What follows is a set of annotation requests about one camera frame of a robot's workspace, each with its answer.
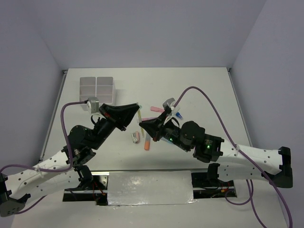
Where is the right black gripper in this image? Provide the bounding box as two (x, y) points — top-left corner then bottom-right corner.
(140, 110), (190, 152)

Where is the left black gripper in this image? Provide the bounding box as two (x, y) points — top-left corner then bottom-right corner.
(90, 103), (140, 150)

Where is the yellow pen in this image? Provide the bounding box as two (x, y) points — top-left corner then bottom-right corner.
(137, 109), (145, 138)

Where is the orange capped pen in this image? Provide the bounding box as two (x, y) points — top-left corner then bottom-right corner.
(144, 133), (151, 151)

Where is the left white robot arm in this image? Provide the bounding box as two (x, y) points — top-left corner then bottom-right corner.
(0, 102), (140, 217)

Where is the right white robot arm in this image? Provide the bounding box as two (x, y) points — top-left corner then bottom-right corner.
(139, 114), (293, 189)

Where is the purple pink highlighter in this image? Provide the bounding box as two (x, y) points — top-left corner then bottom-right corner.
(142, 117), (155, 121)

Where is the pink correction tape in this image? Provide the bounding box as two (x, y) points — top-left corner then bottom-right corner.
(150, 106), (164, 113)

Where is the small pink stapler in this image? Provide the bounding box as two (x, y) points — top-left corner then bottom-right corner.
(131, 131), (140, 144)

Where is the right white divided container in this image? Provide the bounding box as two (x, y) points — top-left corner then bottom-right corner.
(96, 77), (116, 105)

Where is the white divided container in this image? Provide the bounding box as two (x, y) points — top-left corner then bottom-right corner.
(96, 77), (116, 105)
(79, 77), (96, 111)

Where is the left white divided container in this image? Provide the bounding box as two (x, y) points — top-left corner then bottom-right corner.
(79, 77), (96, 111)

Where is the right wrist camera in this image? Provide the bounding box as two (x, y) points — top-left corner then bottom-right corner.
(162, 97), (176, 109)

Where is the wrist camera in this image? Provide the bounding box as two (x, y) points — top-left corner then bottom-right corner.
(86, 97), (99, 114)
(162, 97), (176, 109)

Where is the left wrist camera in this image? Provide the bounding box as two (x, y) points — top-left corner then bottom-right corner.
(86, 97), (99, 114)

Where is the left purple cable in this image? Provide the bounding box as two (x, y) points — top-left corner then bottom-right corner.
(0, 100), (90, 212)

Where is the purple cable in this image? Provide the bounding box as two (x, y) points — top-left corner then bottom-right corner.
(174, 86), (293, 228)
(0, 100), (90, 212)

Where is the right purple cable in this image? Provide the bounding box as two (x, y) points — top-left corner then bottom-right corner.
(174, 86), (293, 228)

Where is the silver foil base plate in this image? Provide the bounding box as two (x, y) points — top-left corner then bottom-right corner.
(107, 171), (194, 206)

